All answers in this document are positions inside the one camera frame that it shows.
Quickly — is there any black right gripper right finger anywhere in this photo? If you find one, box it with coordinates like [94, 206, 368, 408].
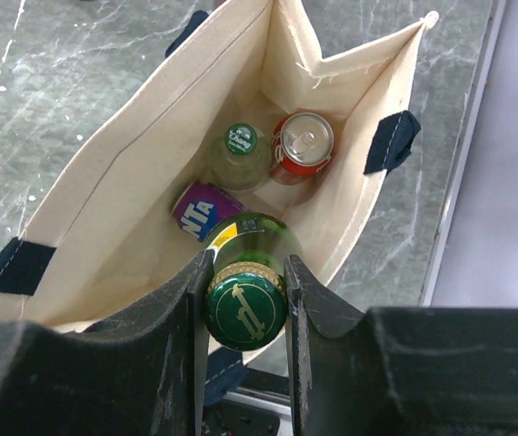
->
[284, 256, 518, 435]

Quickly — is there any clear Chang bottle front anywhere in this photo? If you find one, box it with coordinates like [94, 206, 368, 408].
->
[210, 123, 271, 193]

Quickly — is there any purple Fanta can front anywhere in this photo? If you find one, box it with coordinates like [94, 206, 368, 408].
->
[171, 180, 247, 242]

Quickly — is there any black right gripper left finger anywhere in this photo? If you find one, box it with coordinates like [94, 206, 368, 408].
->
[0, 252, 213, 435]

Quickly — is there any green Perrier glass bottle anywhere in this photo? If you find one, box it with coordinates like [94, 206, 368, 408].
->
[204, 212, 303, 352]

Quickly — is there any cream canvas tote bag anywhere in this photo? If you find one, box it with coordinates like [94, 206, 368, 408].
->
[0, 1, 439, 332]

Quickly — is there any red cola can front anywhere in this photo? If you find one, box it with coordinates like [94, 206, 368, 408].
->
[270, 111, 334, 185]

